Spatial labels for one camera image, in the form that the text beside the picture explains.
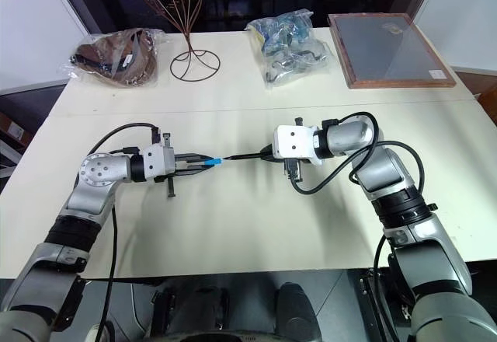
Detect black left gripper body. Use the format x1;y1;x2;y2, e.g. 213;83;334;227
154;131;180;200

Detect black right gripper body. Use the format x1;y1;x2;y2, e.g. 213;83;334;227
282;117;307;184

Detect black marker pen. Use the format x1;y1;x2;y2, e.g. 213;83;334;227
221;152;273;162

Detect plastic bag of blue items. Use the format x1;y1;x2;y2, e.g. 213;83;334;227
244;9;335;91

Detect brown hat in plastic bag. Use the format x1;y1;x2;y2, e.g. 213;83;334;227
57;26;165;89

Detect wooden framed glass tray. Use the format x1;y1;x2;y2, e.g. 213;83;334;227
327;12;457;89

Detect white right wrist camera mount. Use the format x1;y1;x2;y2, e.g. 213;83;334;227
273;124;324;166

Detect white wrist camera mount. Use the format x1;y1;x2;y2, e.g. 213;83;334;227
142;143;176;183
273;124;324;166

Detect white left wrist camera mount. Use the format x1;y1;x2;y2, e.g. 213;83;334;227
142;143;176;183

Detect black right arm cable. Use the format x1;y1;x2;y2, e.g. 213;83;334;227
288;111;425;197
371;235;408;322

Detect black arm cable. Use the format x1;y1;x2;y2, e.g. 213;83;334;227
95;204;119;342
288;111;425;197
371;235;408;322
86;123;162;157

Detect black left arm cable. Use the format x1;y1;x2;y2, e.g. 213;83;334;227
95;204;119;342
86;123;162;157

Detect copper wire tree stand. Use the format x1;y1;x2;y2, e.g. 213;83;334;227
146;0;222;83

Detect black metal bracket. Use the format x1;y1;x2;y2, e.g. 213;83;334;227
357;268;397;342

